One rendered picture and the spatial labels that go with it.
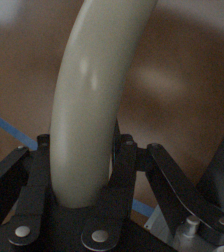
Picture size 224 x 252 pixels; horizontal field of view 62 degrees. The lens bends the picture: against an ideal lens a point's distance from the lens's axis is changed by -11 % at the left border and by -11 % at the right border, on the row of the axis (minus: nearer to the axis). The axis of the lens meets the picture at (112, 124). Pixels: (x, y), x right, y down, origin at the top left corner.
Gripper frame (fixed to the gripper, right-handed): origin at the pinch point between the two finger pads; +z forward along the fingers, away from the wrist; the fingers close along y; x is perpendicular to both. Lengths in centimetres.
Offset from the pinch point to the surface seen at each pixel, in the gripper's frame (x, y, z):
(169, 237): -68, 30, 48
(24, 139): -54, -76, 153
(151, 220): -105, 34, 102
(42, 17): 54, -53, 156
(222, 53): 19, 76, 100
